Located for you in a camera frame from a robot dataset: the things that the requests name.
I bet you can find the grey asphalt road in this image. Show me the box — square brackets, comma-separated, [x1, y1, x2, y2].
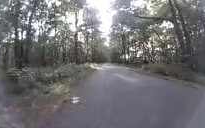
[48, 63, 205, 128]

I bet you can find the wood of tall trees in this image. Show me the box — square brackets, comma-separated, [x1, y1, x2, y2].
[0, 0, 109, 73]

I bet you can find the dense wood of trees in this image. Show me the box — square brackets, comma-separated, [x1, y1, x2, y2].
[108, 0, 205, 74]

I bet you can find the leaf-strewn earth verge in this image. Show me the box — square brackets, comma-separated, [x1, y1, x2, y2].
[0, 62, 103, 128]

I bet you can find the overgrown leafy verge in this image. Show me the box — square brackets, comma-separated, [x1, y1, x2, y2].
[123, 62, 205, 88]

